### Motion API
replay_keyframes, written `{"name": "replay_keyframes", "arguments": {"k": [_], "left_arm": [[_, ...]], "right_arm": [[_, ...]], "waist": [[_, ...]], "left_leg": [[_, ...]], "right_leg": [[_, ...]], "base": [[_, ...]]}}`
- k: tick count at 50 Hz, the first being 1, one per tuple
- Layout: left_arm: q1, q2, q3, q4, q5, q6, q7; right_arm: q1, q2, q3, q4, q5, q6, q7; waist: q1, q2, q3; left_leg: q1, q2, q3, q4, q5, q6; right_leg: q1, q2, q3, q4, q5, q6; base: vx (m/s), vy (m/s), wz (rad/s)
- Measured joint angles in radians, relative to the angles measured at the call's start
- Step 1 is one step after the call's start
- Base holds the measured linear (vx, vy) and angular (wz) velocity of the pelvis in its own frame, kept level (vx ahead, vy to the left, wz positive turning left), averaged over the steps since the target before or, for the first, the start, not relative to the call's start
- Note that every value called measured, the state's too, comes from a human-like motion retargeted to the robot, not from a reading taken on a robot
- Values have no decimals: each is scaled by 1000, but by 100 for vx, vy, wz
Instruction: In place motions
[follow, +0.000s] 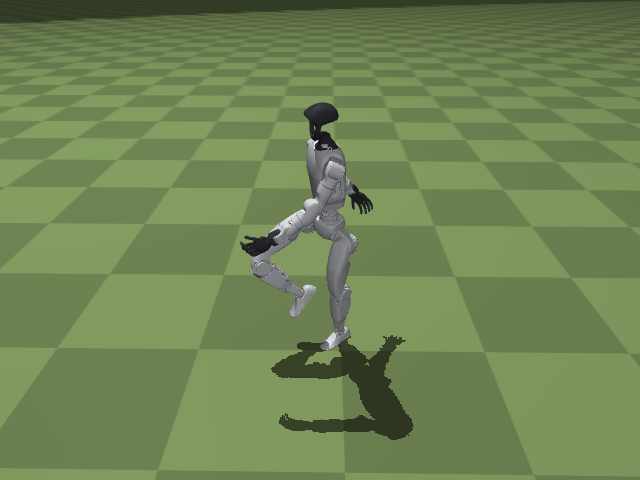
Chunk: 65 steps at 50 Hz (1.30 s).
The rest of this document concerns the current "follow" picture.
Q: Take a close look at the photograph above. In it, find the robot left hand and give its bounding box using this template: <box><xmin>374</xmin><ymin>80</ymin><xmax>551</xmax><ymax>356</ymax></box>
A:
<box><xmin>240</xmin><ymin>229</ymin><xmax>280</xmax><ymax>257</ymax></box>

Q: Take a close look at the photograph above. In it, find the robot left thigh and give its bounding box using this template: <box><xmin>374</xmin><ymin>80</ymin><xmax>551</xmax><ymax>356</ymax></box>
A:
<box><xmin>327</xmin><ymin>228</ymin><xmax>358</xmax><ymax>301</ymax></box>

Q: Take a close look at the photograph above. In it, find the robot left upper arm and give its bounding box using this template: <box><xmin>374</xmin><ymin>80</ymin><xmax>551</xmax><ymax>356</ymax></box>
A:
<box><xmin>303</xmin><ymin>156</ymin><xmax>345</xmax><ymax>216</ymax></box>

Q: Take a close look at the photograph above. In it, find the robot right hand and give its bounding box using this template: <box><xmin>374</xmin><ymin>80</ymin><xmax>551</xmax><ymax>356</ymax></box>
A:
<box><xmin>348</xmin><ymin>184</ymin><xmax>373</xmax><ymax>215</ymax></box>

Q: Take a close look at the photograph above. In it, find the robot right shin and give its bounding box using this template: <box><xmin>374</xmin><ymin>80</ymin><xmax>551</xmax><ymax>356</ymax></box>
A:
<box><xmin>250</xmin><ymin>261</ymin><xmax>304</xmax><ymax>300</ymax></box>

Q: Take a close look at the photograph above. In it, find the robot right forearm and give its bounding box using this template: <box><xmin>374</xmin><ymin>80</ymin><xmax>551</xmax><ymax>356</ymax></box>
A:
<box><xmin>346</xmin><ymin>177</ymin><xmax>356</xmax><ymax>195</ymax></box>

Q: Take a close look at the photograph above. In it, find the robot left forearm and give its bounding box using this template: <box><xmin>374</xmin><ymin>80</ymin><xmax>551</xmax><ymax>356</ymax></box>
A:
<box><xmin>272</xmin><ymin>204</ymin><xmax>321</xmax><ymax>244</ymax></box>

